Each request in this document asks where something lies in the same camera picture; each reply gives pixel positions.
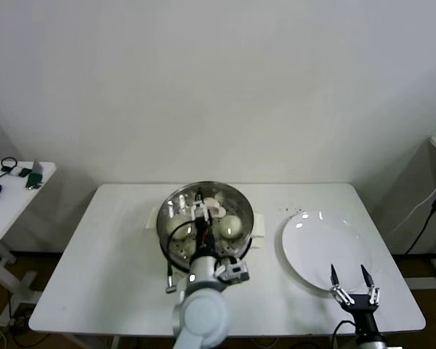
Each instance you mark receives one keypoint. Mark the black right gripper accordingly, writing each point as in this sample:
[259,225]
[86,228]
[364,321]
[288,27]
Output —
[361,307]

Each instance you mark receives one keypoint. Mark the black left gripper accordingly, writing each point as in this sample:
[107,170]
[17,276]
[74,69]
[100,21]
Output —
[205,236]

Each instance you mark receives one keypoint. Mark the round glass lid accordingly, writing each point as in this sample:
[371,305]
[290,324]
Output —
[218,209]

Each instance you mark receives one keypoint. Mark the white steamed baozi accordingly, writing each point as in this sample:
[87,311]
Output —
[179,229]
[230,226]

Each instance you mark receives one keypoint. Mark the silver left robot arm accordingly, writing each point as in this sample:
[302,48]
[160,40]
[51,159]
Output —
[203,312]

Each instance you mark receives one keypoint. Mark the stainless steel steamer basket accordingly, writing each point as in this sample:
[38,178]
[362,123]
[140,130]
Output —
[260,225]

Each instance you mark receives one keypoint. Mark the large white plate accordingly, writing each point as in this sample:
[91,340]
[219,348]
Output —
[312,247]

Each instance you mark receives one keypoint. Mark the scattered dark crumbs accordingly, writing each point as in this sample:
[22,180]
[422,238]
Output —
[290,209]

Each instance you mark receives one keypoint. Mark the small black device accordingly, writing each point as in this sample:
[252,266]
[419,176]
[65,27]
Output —
[24,172]

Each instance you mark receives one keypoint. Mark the small white device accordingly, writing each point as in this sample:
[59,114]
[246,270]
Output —
[16,171]

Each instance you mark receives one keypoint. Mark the white side table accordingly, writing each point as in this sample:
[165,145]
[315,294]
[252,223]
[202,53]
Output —
[7,214]

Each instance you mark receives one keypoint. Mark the dark floor power strip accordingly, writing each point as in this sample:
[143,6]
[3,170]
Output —
[22,316]

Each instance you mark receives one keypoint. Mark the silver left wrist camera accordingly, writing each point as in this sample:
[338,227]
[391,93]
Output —
[234,270]

